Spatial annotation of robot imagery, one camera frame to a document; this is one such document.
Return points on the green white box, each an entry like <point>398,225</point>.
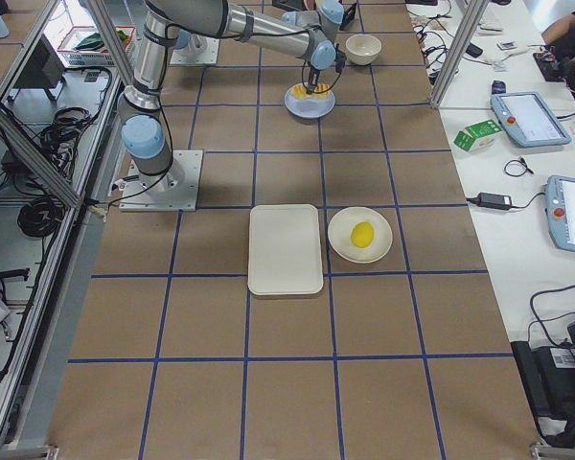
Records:
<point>477,136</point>

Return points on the yellow lemon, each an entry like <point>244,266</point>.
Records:
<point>362,234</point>

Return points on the blue plate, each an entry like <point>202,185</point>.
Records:
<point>308,106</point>

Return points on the teach pendant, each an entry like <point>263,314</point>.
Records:
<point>527,120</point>
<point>560,211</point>

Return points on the cream plate with lemon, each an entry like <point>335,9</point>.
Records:
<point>341,226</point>

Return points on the black phone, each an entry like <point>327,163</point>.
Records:
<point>474,51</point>

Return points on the aluminium frame post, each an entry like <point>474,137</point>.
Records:
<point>465,31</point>

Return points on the cream bowl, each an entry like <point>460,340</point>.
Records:
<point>362,49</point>

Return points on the near teach pendant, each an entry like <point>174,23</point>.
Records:
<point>560,211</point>

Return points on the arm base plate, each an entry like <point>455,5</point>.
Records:
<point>178,189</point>
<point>195,50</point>

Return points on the far teach pendant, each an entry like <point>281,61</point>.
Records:
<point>527,120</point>

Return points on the black dish rack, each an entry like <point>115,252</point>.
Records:
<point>348,15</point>

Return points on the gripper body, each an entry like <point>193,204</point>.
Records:
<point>313,75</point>

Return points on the black power adapter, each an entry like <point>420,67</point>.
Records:
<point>494,201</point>

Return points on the cream rectangular tray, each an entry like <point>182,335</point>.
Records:
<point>284,256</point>

